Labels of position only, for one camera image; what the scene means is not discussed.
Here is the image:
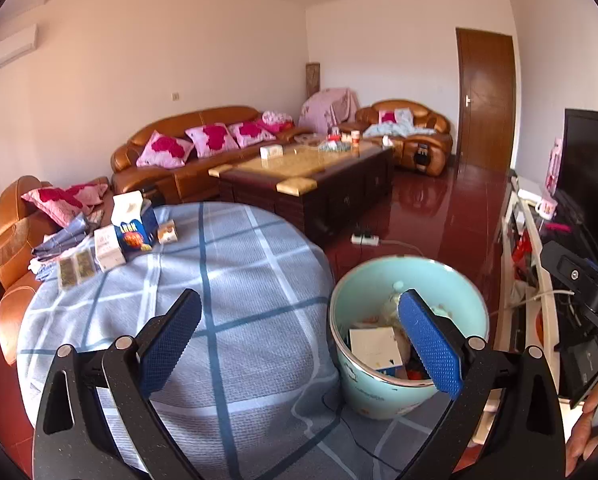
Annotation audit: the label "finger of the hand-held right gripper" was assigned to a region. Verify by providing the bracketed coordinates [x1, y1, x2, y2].
[540, 241, 598, 335]

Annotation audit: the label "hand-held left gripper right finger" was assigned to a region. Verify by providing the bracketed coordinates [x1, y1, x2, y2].
[398, 289, 566, 480]

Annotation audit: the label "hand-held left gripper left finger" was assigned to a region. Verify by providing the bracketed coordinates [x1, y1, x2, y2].
[33, 287, 202, 480]

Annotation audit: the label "light blue plastic trash bucket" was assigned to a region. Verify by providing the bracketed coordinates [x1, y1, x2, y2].
[329, 256, 490, 418]

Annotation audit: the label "person's right hand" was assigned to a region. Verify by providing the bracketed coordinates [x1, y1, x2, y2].
[564, 381, 598, 478]

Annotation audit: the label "black electronic device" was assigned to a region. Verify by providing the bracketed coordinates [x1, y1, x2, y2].
[559, 339, 598, 409]

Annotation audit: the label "white television stand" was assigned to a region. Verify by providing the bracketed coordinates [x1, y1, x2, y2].
[499, 170, 598, 413]

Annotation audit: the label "red bag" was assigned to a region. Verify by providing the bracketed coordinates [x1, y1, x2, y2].
[511, 232, 530, 267]

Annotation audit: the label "white printed mug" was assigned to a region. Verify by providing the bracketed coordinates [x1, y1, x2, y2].
[535, 197, 559, 221]

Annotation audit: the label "white flat box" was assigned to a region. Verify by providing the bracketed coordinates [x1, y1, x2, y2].
[516, 176, 545, 201]

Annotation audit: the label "white medicine box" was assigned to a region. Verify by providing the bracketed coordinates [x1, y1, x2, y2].
[94, 226, 127, 271]

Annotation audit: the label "blue white milk carton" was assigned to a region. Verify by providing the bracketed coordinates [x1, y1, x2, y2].
[110, 192, 159, 254]

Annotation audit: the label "pink toy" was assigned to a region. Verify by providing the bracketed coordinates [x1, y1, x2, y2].
[546, 137, 564, 194]

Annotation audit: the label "black television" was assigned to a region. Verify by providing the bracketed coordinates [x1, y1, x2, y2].
[554, 107, 598, 281]

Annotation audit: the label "folded blue checked sheets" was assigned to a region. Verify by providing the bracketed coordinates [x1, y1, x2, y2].
[29, 212, 103, 281]

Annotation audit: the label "long brown leather sofa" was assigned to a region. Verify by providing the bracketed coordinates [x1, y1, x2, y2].
[110, 105, 315, 207]

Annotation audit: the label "brown leather chaise sofa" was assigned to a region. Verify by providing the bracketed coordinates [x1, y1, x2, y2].
[0, 175, 155, 367]

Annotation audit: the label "brown leather armchair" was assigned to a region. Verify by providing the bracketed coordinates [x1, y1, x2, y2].
[340, 100, 454, 177]

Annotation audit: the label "dark wooden coffee table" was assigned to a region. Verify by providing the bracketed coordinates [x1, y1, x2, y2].
[209, 140, 395, 247]

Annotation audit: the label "brown wooden door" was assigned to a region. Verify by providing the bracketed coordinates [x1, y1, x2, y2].
[455, 27, 518, 176]

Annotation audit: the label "light blue blanket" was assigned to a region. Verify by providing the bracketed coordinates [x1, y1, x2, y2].
[364, 108, 438, 137]

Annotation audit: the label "small-flowered pink cushion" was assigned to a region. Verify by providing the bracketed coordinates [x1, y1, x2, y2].
[261, 111, 296, 134]

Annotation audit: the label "pink cloth cover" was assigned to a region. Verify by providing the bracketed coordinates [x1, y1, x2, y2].
[299, 88, 360, 136]

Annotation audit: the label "tall patterned cylinder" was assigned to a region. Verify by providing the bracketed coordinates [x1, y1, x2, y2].
[305, 62, 322, 99]

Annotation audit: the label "white air conditioner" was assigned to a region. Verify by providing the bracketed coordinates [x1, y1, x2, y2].
[0, 24, 38, 80]

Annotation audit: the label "white cable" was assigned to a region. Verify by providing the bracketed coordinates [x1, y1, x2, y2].
[489, 287, 576, 319]

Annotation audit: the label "black cable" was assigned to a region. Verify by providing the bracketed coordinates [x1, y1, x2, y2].
[321, 392, 406, 472]

